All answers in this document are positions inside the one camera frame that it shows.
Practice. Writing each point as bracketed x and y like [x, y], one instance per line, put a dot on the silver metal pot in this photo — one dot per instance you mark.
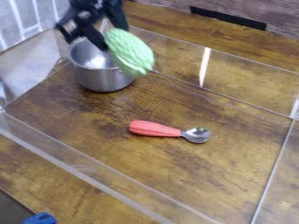
[96, 71]

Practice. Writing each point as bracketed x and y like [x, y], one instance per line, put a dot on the green bitter gourd toy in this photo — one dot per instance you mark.
[131, 53]

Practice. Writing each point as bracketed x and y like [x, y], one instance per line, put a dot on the black strip on wall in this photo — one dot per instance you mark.
[228, 18]

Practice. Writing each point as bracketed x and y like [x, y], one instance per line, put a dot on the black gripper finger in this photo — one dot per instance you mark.
[116, 16]
[95, 37]

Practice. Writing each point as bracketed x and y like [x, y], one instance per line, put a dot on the red handled metal spoon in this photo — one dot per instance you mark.
[196, 135]

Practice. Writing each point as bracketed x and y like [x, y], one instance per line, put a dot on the clear acrylic barrier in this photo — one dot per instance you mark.
[71, 161]

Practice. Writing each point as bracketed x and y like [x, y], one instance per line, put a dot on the blue object at corner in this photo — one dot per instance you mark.
[40, 218]

